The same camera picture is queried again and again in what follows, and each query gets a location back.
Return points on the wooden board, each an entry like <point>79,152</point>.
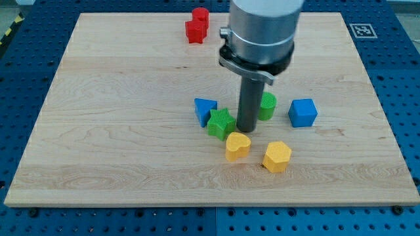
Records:
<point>118,127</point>

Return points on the red star block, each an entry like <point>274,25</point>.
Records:
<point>196,31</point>

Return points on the blue triangle block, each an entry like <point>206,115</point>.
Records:
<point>203,109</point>

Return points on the yellow heart block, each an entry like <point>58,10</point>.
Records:
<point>237,146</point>

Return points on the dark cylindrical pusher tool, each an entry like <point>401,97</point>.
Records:
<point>251,92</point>

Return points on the green star block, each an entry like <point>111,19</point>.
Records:
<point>221,123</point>

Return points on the yellow pentagon block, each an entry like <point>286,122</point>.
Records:
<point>277,157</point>

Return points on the blue cube block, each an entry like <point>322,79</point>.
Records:
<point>302,113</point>

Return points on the white fiducial marker tag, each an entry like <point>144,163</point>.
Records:
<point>363,31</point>

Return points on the green circle block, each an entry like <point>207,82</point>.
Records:
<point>267,107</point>

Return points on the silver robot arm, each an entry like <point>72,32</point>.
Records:
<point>259,37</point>

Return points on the red cylinder block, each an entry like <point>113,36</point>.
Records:
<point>201,14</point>

